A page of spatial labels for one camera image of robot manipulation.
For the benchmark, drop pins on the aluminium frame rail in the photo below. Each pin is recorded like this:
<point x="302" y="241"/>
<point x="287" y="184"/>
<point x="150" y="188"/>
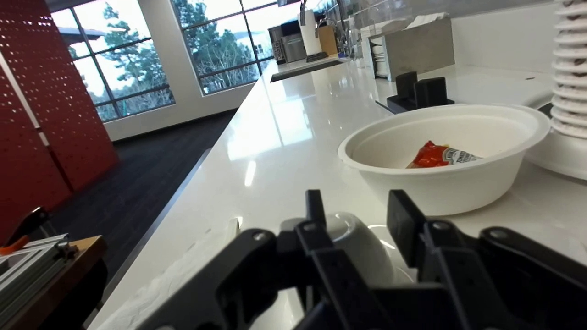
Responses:
<point x="31" y="267"/>

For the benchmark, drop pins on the grey napkin dispenser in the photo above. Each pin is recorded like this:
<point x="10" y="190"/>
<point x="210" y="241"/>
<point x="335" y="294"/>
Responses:
<point x="423" y="49"/>

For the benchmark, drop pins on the black holder block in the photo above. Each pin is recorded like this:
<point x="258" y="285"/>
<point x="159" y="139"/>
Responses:
<point x="429" y="93"/>

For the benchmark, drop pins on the red perforated panel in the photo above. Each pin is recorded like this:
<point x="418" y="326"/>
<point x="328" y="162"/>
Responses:
<point x="49" y="122"/>

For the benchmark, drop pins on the white upright board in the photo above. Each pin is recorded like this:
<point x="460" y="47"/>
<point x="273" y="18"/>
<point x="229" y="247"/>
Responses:
<point x="311" y="34"/>

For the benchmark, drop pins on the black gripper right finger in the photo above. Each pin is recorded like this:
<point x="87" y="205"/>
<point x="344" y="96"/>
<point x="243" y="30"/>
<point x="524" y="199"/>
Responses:
<point x="502" y="282"/>

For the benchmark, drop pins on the white rectangular container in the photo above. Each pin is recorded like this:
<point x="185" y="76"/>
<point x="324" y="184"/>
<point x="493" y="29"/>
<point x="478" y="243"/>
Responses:
<point x="370" y="38"/>

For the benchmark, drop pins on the taller printed paper cup stack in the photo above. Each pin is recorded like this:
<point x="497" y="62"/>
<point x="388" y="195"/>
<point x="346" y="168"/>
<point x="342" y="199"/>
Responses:
<point x="572" y="74"/>

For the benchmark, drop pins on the white paper bowl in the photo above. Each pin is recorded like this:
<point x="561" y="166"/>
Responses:
<point x="392" y="153"/>

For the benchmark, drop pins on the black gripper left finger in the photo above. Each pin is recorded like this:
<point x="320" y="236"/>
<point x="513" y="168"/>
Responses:
<point x="276" y="287"/>

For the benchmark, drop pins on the red ketchup packet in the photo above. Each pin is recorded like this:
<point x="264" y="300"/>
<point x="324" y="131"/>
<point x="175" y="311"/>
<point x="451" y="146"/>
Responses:
<point x="432" y="157"/>

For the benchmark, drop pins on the wooden cart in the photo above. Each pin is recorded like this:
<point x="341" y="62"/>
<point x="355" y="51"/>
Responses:
<point x="67" y="287"/>

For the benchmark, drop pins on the dark grey countertop appliance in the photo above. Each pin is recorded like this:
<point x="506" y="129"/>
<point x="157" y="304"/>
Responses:
<point x="286" y="43"/>

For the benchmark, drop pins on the large window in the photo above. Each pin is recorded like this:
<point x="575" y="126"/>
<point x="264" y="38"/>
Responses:
<point x="122" y="62"/>

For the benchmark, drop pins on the brown wooden block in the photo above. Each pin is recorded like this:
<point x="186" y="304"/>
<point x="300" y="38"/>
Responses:
<point x="330" y="40"/>

